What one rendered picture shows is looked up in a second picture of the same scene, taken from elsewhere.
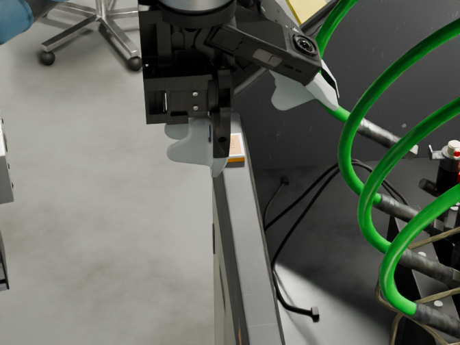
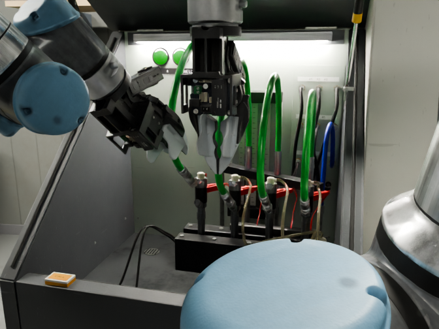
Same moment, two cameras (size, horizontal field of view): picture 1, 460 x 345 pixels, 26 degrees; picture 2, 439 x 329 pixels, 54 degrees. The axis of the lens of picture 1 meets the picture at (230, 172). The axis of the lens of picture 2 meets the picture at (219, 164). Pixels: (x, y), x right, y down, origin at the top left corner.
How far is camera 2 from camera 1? 0.95 m
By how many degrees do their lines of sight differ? 65
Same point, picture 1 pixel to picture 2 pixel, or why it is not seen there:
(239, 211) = (117, 291)
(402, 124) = (94, 241)
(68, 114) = not seen: outside the picture
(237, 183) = (92, 286)
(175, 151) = (225, 146)
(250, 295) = not seen: hidden behind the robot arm
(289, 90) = (174, 144)
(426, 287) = (235, 243)
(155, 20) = (221, 36)
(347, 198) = not seen: hidden behind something
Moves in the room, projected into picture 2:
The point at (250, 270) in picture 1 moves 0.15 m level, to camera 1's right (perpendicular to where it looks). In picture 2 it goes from (170, 299) to (202, 263)
